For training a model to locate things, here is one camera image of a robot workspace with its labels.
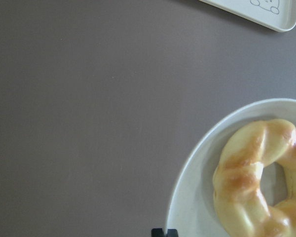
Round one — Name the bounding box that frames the white plate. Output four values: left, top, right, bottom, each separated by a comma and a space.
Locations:
165, 98, 296, 237

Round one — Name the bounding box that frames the cream serving tray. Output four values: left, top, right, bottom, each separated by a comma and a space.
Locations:
204, 0, 296, 32

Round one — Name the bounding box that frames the glazed yellow donut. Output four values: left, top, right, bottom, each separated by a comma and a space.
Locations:
213, 119, 296, 237

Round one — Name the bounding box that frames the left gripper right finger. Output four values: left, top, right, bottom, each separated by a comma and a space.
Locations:
166, 229, 178, 237

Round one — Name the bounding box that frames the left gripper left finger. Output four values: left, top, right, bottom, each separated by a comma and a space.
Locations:
151, 228, 165, 237

